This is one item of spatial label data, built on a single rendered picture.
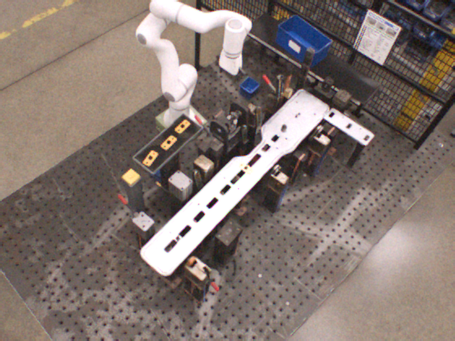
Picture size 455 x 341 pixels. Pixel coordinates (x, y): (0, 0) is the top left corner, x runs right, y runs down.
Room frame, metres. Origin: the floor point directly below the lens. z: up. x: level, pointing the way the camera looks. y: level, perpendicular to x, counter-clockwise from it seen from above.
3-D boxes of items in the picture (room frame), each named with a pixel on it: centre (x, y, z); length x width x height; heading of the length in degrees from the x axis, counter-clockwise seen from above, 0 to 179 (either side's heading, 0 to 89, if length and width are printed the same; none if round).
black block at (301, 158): (1.43, -0.39, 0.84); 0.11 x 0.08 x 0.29; 57
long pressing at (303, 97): (1.27, -0.09, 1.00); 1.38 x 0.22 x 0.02; 147
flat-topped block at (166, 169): (1.28, 0.31, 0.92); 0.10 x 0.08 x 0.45; 147
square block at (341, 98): (1.84, -0.61, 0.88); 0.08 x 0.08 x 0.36; 57
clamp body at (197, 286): (0.69, 0.06, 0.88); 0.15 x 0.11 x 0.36; 57
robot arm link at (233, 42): (1.52, 0.05, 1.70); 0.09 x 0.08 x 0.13; 159
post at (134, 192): (1.06, 0.45, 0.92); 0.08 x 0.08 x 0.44; 57
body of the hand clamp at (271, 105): (1.77, -0.21, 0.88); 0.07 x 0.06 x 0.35; 57
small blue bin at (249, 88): (2.06, -0.07, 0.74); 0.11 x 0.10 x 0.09; 147
